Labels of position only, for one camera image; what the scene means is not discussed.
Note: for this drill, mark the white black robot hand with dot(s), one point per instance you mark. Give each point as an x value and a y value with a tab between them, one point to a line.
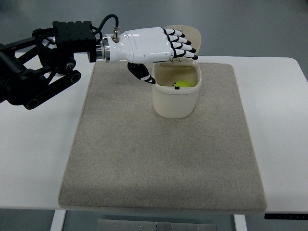
144	46

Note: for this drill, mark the yellow tennis ball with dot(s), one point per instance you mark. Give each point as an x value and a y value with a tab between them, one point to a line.
181	84

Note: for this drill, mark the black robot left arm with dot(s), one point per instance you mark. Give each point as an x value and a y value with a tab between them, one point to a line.
35	69

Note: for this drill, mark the cream lidded bin box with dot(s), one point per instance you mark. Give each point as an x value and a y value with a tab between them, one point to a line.
168	101

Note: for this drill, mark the grey felt mat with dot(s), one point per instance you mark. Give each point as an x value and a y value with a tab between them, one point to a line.
126	156

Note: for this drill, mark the black table control panel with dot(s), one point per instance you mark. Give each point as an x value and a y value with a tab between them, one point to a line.
286	216

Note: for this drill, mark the metal base plate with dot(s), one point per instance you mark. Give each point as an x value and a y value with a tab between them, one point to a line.
126	225

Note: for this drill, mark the white table leg frame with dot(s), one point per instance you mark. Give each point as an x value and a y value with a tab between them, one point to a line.
58	220

